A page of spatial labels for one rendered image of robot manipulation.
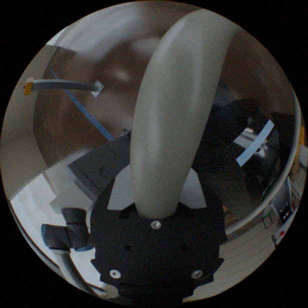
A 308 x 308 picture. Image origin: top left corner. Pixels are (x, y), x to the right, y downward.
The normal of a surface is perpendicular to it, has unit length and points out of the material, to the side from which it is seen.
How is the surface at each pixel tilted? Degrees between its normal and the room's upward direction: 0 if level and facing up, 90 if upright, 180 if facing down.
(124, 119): 0
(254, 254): 90
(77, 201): 90
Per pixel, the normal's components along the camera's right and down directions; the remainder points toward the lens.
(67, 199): 0.62, -0.67
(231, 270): -0.74, -0.66
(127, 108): -0.19, 0.36
